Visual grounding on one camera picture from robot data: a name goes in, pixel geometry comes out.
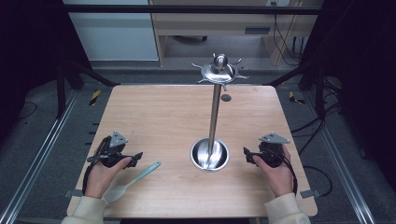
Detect person's right hand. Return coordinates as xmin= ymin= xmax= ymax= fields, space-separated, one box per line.
xmin=251 ymin=145 xmax=295 ymax=199

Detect steel utensil hanging rack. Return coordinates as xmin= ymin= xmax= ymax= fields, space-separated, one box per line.
xmin=190 ymin=52 xmax=250 ymax=173

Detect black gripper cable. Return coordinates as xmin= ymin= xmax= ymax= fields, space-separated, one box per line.
xmin=81 ymin=135 xmax=112 ymax=196
xmin=261 ymin=146 xmax=299 ymax=196

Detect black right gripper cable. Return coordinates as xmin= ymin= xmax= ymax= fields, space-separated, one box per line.
xmin=261 ymin=146 xmax=299 ymax=196

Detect teal handled grey spatula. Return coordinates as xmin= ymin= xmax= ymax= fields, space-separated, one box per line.
xmin=103 ymin=161 xmax=163 ymax=204

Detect light wooden desk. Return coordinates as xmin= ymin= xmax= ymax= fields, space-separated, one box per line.
xmin=148 ymin=0 xmax=323 ymax=67

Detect black floor cable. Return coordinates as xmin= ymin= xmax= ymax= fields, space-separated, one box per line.
xmin=290 ymin=101 xmax=342 ymax=198

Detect black frame crossbar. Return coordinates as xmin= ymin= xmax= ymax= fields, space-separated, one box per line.
xmin=65 ymin=4 xmax=323 ymax=16

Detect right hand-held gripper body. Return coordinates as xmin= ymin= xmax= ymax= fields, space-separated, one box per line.
xmin=257 ymin=132 xmax=291 ymax=169

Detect black metal stand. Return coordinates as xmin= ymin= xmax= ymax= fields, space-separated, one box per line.
xmin=264 ymin=60 xmax=328 ymax=121
xmin=54 ymin=59 xmax=121 ymax=119

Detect aluminium floor rail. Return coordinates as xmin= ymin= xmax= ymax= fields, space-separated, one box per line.
xmin=303 ymin=91 xmax=377 ymax=224
xmin=0 ymin=90 xmax=79 ymax=224

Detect white cabinet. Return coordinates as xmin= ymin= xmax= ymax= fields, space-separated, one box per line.
xmin=63 ymin=0 xmax=160 ymax=62

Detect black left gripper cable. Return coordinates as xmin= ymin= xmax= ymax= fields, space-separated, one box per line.
xmin=81 ymin=135 xmax=112 ymax=196

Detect black hanging desk cables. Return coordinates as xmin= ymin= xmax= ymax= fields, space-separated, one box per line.
xmin=271 ymin=1 xmax=307 ymax=67

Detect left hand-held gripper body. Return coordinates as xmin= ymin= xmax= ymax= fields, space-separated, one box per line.
xmin=87 ymin=130 xmax=135 ymax=169

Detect grey metal table bracket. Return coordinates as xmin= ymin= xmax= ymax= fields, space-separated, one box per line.
xmin=64 ymin=189 xmax=84 ymax=199
xmin=300 ymin=189 xmax=322 ymax=200

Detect yellow black striped tape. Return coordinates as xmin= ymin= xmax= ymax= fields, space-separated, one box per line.
xmin=288 ymin=91 xmax=306 ymax=105
xmin=89 ymin=89 xmax=102 ymax=106

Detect person's left hand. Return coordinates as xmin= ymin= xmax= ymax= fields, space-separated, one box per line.
xmin=84 ymin=156 xmax=134 ymax=200

